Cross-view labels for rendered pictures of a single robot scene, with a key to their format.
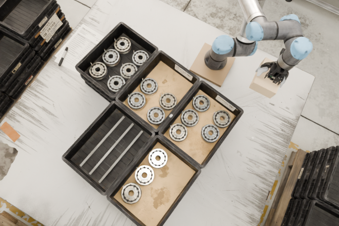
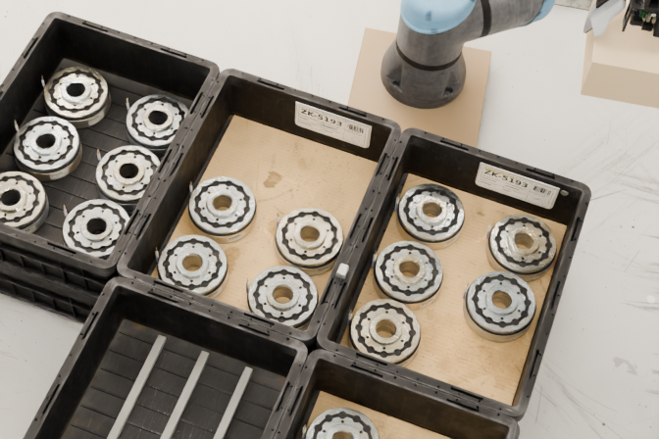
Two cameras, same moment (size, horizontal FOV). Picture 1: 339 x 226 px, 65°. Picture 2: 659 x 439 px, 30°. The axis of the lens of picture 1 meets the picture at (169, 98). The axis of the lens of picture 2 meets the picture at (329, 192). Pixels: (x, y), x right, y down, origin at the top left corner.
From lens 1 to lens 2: 0.50 m
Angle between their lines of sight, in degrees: 15
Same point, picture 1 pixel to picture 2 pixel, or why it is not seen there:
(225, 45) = not seen: outside the picture
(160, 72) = (244, 153)
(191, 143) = (444, 360)
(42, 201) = not seen: outside the picture
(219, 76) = (456, 126)
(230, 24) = not seen: outside the picture
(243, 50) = not seen: outside the picture
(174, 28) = (237, 11)
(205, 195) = not seen: outside the picture
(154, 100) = (257, 251)
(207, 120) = (473, 267)
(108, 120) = (108, 369)
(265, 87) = (636, 68)
